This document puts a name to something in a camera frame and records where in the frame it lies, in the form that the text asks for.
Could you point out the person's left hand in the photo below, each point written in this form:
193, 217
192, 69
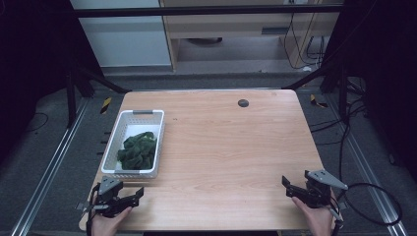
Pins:
106, 224

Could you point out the white plastic basket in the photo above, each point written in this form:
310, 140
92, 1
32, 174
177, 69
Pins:
139, 126

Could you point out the black curtain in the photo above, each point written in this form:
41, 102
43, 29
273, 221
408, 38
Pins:
383, 65
32, 49

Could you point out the aluminium floor rail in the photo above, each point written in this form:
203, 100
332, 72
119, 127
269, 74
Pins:
364, 170
49, 170

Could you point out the dark green cloth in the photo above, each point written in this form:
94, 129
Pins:
137, 152

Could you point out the grey round table grommet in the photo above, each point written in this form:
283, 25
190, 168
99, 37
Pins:
243, 103

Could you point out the white cabinet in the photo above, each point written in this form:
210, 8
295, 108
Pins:
124, 39

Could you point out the light wooden desk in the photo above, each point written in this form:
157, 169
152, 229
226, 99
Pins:
229, 28

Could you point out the black diagonal frame strut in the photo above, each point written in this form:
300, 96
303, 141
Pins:
311, 76
101, 78

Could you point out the black horizontal frame bar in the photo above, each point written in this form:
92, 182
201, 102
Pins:
196, 11

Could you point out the black upright stand post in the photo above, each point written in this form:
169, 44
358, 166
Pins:
343, 95

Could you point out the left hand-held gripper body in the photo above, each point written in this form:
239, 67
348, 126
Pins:
109, 186

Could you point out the white plug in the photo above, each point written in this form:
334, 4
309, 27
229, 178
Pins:
307, 69

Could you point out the person's right hand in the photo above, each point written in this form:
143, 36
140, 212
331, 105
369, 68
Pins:
316, 219

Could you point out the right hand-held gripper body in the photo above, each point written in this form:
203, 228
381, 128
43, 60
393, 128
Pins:
319, 188

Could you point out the yellow black tape strip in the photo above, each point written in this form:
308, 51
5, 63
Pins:
315, 101
106, 105

